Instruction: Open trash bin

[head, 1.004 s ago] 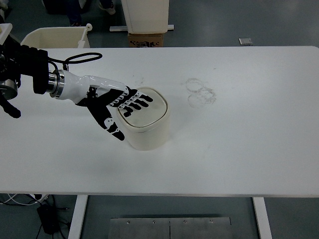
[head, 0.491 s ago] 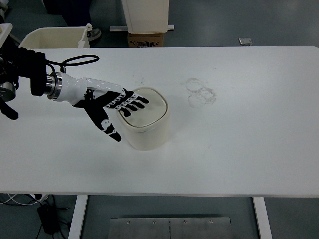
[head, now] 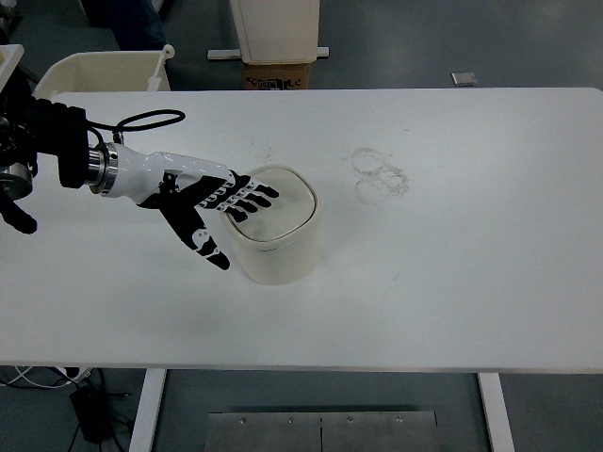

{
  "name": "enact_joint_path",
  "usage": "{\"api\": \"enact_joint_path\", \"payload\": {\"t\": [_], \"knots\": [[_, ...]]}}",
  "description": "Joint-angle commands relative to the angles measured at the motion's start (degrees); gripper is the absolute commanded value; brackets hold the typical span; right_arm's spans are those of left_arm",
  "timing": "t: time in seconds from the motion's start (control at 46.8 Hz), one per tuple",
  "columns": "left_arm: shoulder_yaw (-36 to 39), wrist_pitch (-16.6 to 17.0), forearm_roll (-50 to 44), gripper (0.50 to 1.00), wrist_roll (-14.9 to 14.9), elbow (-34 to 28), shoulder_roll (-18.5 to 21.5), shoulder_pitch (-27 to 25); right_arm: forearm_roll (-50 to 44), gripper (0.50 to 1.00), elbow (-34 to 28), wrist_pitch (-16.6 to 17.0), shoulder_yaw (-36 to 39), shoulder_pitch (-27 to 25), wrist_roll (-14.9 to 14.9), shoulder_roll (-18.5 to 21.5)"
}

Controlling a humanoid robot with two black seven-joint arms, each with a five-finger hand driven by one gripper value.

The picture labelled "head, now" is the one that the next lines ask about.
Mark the grey metal floor bar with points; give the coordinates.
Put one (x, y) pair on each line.
(221, 54)

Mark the black power adapter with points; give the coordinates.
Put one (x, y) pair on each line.
(89, 414)

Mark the cream plastic crate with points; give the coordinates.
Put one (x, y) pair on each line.
(94, 73)

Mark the cream trash bin lid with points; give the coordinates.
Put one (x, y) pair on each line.
(292, 207)

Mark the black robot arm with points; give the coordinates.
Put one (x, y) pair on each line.
(61, 141)

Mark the small grey floor plate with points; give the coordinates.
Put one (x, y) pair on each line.
(464, 79)

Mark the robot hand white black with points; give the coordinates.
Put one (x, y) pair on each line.
(155, 176)

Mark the brown cardboard box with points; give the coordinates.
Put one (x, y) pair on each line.
(275, 77)

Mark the white table leg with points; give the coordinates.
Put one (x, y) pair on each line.
(495, 409)
(147, 409)

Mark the person's leg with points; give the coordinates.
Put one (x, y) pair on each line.
(141, 26)

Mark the cream trash bin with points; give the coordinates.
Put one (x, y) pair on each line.
(282, 259)

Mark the white side table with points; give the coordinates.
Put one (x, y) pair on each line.
(10, 59)

